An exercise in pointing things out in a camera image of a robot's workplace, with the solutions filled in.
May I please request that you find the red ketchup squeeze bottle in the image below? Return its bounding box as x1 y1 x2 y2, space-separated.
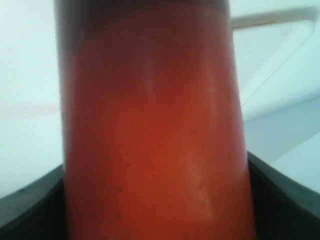
53 0 256 240

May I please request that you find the white rectangular plastic tray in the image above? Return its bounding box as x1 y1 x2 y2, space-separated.
230 0 320 121

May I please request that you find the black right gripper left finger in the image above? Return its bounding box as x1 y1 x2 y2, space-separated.
0 166 68 240

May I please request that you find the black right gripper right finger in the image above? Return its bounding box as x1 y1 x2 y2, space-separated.
247 152 320 240

